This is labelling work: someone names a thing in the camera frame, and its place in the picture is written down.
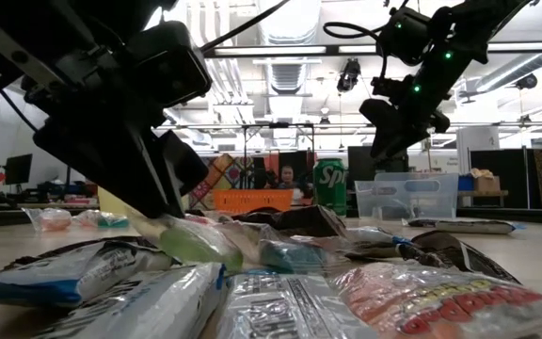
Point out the dark brown chip bag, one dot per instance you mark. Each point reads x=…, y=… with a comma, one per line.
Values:
x=299, y=221

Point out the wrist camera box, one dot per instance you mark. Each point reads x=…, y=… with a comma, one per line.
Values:
x=405, y=35
x=172, y=66

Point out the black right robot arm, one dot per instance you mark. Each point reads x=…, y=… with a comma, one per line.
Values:
x=468, y=28

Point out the small black monitor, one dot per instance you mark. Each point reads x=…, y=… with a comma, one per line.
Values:
x=19, y=168

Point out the wooden shelf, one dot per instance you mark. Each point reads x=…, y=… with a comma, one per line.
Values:
x=483, y=192

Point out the brown Hershey's bar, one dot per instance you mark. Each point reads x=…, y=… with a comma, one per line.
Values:
x=125, y=243
x=440, y=249

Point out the teal gummy candy packet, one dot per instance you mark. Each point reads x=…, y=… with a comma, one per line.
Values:
x=294, y=258
x=108, y=220

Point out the person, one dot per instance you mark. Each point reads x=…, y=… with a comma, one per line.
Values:
x=289, y=178

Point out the green Sprite can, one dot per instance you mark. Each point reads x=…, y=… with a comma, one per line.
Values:
x=330, y=188

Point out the silver ceiling duct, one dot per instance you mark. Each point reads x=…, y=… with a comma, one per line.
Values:
x=290, y=75

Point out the black aluminium rig frame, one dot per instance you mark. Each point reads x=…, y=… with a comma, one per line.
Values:
x=271, y=50

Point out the clear plastic bin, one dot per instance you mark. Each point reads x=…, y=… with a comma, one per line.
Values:
x=407, y=198

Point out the orange plastic basket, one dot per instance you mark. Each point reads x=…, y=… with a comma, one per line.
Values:
x=252, y=200

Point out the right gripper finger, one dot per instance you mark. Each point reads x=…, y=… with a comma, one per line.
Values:
x=391, y=139

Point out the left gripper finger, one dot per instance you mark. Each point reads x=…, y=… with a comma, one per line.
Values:
x=111, y=155
x=165, y=179

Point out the black partition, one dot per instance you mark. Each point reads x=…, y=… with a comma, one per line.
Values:
x=515, y=179

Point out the blue storage bin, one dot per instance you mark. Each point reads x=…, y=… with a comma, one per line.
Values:
x=465, y=182

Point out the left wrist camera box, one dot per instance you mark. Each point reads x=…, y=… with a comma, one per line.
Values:
x=172, y=66

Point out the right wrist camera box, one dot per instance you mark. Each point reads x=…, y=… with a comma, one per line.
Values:
x=405, y=35

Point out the colourful patchwork panel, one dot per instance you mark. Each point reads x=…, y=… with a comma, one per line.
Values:
x=224, y=172

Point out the large black screen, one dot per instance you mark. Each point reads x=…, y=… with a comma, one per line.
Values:
x=358, y=170

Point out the red gummy candy packet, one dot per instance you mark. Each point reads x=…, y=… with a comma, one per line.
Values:
x=200, y=219
x=54, y=220

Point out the orange curtain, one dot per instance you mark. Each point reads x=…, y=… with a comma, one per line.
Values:
x=272, y=162

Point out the black ceiling camera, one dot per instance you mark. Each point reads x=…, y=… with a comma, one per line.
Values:
x=526, y=81
x=348, y=75

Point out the cardboard box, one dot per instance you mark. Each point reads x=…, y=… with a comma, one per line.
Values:
x=487, y=184

